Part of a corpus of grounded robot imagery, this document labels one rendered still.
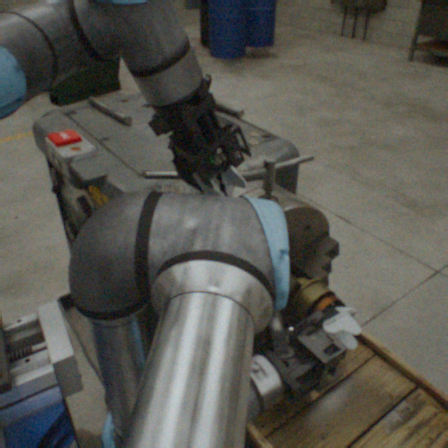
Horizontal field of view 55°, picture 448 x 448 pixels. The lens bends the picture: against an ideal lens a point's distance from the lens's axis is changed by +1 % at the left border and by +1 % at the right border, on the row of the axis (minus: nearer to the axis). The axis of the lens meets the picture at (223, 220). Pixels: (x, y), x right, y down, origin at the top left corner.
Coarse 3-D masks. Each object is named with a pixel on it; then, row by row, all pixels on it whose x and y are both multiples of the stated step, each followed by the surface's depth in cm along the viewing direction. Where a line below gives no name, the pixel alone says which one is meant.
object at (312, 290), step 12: (300, 288) 78; (312, 288) 78; (324, 288) 78; (300, 300) 77; (312, 300) 76; (324, 300) 76; (336, 300) 76; (288, 312) 80; (300, 312) 77; (312, 312) 76
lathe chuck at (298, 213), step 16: (256, 192) 83; (272, 192) 84; (288, 192) 87; (288, 208) 79; (304, 208) 82; (288, 224) 81; (304, 224) 84; (320, 224) 88; (288, 240) 83; (304, 240) 87
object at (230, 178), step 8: (232, 168) 61; (216, 176) 65; (224, 176) 64; (232, 176) 62; (240, 176) 60; (224, 184) 64; (232, 184) 64; (240, 184) 62; (224, 192) 65; (232, 192) 66
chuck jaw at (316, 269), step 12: (324, 240) 88; (300, 252) 87; (312, 252) 87; (324, 252) 86; (336, 252) 89; (300, 264) 85; (312, 264) 85; (324, 264) 84; (300, 276) 86; (312, 276) 82; (324, 276) 82
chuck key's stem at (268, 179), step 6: (264, 162) 76; (270, 162) 75; (270, 168) 76; (264, 174) 77; (270, 174) 77; (264, 180) 78; (270, 180) 77; (264, 186) 79; (270, 186) 78; (264, 192) 80; (270, 192) 79; (264, 198) 80; (270, 198) 80
